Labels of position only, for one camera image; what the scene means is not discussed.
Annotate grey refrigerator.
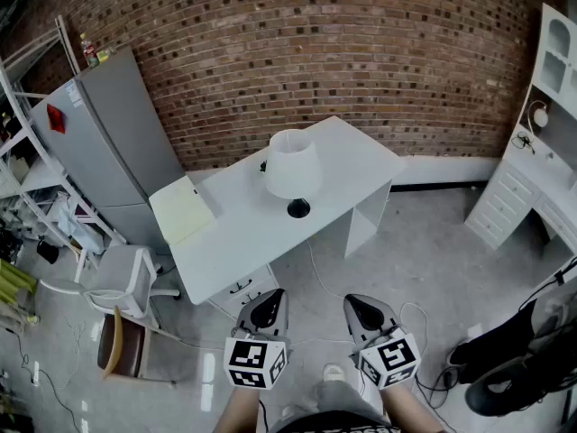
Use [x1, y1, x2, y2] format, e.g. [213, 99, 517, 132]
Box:
[29, 45, 187, 256]

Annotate white label sticker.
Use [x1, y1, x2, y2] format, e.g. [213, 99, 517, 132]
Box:
[64, 78, 86, 108]

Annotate black round base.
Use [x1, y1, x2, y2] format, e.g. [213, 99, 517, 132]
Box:
[463, 361, 546, 418]

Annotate plastic bottle red label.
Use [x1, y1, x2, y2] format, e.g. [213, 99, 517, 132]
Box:
[79, 32, 100, 69]

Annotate brown wooden chair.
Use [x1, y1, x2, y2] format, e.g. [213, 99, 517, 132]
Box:
[96, 304, 178, 390]

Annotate grey office chair white frame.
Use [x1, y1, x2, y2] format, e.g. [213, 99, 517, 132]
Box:
[38, 244, 181, 319]

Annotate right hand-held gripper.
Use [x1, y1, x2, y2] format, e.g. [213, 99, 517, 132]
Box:
[343, 293, 423, 391]

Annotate person's right forearm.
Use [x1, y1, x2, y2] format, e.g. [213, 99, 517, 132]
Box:
[381, 379, 447, 433]

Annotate red paper ornament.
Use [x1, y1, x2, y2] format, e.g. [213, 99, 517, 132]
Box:
[46, 103, 68, 134]

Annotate person's grey trousers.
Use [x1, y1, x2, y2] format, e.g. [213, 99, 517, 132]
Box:
[310, 375, 391, 426]

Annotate white floor cable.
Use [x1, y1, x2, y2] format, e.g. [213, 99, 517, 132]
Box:
[306, 239, 429, 349]

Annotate white desk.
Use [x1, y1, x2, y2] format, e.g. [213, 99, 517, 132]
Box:
[169, 115, 408, 320]

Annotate person's left forearm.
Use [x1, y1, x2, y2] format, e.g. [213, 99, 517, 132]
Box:
[210, 383, 263, 433]

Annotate white hutch dresser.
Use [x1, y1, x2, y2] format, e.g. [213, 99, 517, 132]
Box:
[463, 2, 577, 261]

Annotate cream rectangular box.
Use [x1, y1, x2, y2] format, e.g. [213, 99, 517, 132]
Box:
[148, 174, 218, 246]

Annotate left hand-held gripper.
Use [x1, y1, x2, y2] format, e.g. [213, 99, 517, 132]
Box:
[224, 288, 290, 391]

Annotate black floor cable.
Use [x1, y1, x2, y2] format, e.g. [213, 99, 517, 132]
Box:
[13, 329, 83, 433]

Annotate black tangled cable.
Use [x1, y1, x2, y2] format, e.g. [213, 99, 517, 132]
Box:
[511, 131, 537, 155]

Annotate black bucket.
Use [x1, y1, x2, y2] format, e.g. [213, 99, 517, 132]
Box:
[35, 236, 61, 264]

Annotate white metal shelf rack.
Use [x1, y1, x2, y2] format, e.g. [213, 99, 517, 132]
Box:
[0, 14, 127, 283]

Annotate green bundle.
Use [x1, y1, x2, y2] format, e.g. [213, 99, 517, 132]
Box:
[0, 259, 38, 309]

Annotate person's black printed t-shirt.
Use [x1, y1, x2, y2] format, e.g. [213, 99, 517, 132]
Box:
[274, 410, 403, 433]

